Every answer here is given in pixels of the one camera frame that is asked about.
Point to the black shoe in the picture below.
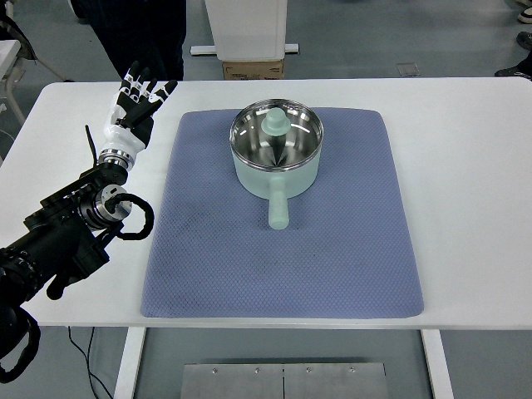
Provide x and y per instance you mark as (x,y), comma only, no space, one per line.
(523,68)

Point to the grey floor outlet cover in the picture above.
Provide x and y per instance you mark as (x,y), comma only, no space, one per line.
(408,69)

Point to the cardboard box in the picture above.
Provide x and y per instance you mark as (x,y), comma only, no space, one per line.
(253,70)

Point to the white table frame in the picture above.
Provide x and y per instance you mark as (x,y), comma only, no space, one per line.
(433,348)

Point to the blue textured mat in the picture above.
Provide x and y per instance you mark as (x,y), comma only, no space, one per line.
(341,249)

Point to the metal floor plate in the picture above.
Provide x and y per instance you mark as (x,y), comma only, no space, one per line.
(285,380)

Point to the green pot with handle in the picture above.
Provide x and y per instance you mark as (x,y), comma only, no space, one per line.
(277,186)

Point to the white sneaker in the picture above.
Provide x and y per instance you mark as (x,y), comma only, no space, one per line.
(525,16)

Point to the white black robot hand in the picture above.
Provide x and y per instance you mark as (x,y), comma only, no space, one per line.
(130,121)

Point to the person in dark trousers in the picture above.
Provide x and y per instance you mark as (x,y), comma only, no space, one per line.
(150,32)

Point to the white pedestal stand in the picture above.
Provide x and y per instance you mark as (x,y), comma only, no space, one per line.
(247,31)

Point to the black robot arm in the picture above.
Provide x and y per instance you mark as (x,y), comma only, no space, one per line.
(65,243)

